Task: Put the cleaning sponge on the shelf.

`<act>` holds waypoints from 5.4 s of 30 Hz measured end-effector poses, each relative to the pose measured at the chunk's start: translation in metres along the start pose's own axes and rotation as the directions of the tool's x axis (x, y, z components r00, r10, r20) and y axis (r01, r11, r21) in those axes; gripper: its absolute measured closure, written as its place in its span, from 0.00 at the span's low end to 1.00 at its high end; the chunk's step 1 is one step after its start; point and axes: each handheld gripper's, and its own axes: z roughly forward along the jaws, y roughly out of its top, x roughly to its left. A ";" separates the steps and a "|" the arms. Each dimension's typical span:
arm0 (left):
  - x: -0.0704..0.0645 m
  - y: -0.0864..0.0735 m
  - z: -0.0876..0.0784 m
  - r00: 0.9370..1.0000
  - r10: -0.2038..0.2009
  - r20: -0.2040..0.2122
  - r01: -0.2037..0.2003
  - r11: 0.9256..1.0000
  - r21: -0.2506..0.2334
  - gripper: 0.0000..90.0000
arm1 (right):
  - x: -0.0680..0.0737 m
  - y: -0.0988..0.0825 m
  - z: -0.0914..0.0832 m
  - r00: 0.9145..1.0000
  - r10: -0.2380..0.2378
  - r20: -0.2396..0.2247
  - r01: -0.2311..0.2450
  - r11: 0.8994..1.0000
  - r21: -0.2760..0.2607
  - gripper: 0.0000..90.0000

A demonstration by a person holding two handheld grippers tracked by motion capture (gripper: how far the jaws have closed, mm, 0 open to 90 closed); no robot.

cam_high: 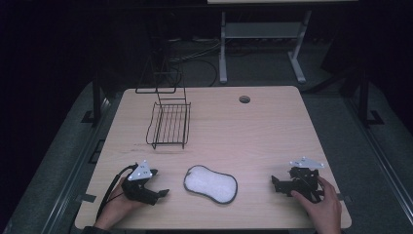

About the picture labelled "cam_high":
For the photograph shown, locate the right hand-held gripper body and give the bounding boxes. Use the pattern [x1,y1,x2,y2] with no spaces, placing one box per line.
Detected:
[284,156,325,204]

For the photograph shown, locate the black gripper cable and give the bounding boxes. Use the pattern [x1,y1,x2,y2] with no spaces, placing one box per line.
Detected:
[95,163,139,222]

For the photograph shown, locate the black metal post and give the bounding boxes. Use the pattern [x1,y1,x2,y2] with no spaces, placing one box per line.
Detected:
[357,69,370,127]
[92,76,102,127]

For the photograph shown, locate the person's left hand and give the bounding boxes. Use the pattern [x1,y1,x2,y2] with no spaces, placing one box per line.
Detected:
[94,176,148,232]

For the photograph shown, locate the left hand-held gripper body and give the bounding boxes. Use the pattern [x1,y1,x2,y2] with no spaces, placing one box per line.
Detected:
[121,159,161,207]

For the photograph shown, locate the person's right hand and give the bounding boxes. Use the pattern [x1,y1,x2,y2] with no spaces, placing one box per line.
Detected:
[289,175,343,234]

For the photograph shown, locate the white sponge with dark rim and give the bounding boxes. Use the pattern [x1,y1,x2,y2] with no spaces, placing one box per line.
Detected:
[183,164,239,206]

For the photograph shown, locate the white metal stand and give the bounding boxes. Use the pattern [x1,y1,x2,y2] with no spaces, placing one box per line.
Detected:
[218,9,314,85]

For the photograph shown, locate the floor cables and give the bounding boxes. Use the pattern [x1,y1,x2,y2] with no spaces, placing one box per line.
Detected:
[168,36,226,88]

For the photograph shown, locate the grey tape strip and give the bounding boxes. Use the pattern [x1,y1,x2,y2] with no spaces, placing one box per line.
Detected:
[75,193,97,203]

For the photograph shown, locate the black wire rack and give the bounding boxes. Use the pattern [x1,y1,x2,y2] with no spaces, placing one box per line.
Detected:
[134,53,192,151]

